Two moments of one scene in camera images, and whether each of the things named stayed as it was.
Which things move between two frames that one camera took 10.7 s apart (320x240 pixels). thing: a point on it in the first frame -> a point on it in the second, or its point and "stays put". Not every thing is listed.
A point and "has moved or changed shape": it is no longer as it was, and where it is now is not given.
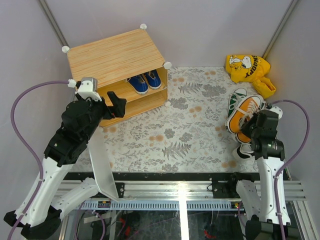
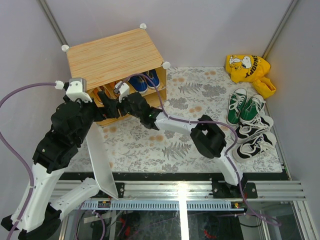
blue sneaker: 139,84 stays put
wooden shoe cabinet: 130,64 stays put
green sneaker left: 237,95 stays put
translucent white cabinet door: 101,164 stays put
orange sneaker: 242,138 -> 109,89
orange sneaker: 244,110 has moved or changed shape
